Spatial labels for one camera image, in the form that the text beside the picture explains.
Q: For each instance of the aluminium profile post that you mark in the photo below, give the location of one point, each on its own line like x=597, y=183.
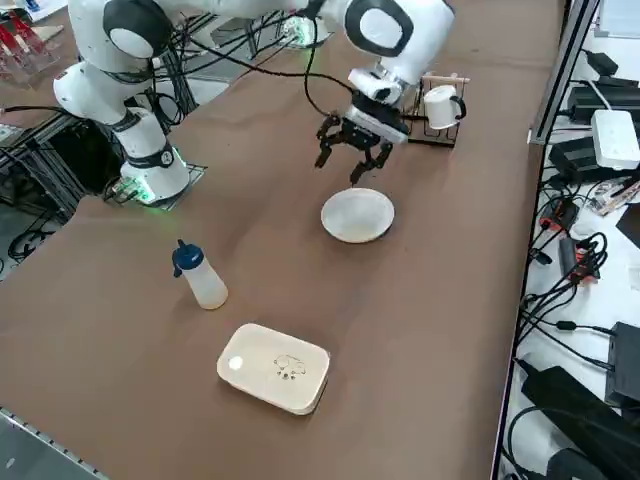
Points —
x=560, y=75

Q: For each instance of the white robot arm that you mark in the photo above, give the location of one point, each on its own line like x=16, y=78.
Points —
x=295, y=27
x=425, y=40

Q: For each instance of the beige lunch box bear print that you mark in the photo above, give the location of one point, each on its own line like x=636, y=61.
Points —
x=272, y=370

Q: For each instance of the white power strip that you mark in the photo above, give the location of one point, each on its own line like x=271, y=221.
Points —
x=615, y=137

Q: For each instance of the orange black plug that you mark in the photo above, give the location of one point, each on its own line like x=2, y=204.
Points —
x=582, y=267
x=560, y=212

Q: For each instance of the white board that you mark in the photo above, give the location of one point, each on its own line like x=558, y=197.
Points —
x=620, y=17

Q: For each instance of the white round plate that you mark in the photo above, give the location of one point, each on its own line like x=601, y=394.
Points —
x=357, y=215

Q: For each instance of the silver table edge rail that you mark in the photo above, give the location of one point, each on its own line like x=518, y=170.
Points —
x=50, y=445

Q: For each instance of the black aluminium frame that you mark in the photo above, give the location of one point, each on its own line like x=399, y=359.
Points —
x=50, y=165

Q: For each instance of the black power adapter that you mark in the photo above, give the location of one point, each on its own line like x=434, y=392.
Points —
x=585, y=102
x=602, y=61
x=572, y=157

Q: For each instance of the transparent sauce bottle blue cap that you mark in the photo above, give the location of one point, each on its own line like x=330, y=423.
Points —
x=207, y=290

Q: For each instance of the colourful printed card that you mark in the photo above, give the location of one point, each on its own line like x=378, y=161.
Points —
x=617, y=196

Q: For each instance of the clear acrylic stand red parts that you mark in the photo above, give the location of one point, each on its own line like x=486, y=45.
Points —
x=22, y=55

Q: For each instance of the black box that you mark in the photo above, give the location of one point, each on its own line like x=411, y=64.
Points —
x=625, y=365

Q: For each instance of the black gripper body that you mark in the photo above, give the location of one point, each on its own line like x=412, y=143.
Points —
x=377, y=122

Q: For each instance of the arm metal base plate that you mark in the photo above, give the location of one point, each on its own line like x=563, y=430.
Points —
x=327, y=39
x=197, y=175

